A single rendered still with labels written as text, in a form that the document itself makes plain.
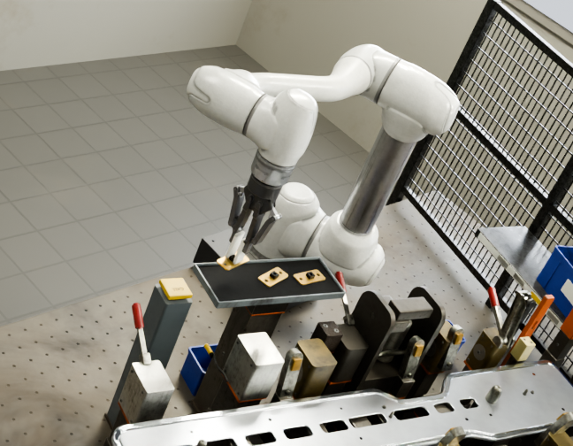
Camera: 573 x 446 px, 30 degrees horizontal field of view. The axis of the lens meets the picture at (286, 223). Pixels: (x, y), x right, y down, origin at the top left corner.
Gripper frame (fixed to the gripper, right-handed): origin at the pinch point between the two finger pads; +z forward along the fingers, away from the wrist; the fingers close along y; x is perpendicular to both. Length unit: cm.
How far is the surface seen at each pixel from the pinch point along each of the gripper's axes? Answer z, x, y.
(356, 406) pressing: 25.8, 14.4, 38.6
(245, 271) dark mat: 9.9, 7.4, 0.4
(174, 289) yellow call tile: 10.0, -14.2, -3.4
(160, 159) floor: 125, 181, -150
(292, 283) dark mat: 9.8, 15.2, 9.4
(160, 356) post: 28.7, -13.9, -0.6
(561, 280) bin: 15, 108, 49
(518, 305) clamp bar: 7, 67, 49
